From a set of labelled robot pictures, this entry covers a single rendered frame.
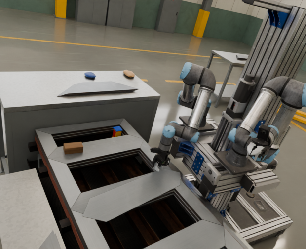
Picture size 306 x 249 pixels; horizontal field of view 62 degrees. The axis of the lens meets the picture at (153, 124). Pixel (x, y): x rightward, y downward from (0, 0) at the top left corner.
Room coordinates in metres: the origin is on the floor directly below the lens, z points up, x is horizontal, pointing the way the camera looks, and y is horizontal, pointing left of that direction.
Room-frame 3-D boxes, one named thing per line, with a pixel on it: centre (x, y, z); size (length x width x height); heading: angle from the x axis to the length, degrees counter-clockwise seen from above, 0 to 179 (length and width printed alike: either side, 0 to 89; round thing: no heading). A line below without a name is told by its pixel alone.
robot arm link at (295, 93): (1.43, -0.74, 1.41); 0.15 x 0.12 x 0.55; 59
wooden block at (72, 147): (1.36, 0.48, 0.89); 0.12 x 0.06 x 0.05; 124
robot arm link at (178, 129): (1.47, -0.14, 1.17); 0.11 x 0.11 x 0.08; 79
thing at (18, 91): (2.04, 0.69, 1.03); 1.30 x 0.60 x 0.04; 131
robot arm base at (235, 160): (1.50, -0.62, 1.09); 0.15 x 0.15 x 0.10
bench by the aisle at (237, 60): (5.56, -1.72, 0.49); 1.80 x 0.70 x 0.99; 121
